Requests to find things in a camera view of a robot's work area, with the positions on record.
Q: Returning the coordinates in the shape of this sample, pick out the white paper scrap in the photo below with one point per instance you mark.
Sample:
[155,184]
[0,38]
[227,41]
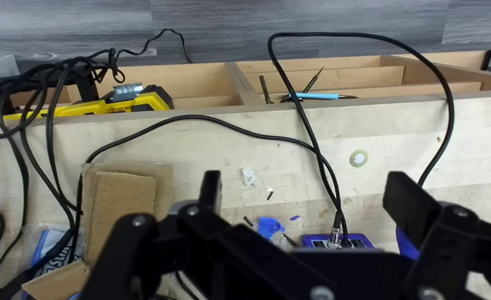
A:
[248,178]

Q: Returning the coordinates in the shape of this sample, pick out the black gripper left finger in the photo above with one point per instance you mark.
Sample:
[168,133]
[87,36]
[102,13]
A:
[128,251]

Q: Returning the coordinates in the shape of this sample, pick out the round metal washer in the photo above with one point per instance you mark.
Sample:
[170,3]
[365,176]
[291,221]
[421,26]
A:
[358,159]

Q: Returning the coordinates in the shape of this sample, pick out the small cardboard scrap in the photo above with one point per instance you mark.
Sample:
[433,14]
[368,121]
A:
[62,281]

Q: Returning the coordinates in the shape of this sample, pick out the short black pen tool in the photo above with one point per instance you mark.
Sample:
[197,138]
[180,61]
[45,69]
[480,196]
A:
[265,89]

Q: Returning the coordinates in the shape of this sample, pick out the wooden compartment tray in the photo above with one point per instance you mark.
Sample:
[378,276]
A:
[200,78]

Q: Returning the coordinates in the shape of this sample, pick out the blue printed packet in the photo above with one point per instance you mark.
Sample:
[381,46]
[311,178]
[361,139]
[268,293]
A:
[47,251]

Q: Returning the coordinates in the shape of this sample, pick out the small blue plastic piece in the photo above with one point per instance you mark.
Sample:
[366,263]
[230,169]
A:
[268,228]

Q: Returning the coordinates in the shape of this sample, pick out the blue soldering station box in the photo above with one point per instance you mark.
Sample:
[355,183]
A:
[338,243]

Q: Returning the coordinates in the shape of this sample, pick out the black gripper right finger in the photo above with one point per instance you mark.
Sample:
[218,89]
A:
[450,244]

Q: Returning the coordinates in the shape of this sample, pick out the yellow and black hand tool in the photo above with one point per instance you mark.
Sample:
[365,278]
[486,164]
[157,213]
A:
[138,104]

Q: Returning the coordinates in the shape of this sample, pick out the large cardboard piece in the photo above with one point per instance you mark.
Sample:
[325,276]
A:
[122,206]

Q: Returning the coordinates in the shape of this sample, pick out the thin dark pointed tool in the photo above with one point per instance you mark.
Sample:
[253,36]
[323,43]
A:
[313,81]

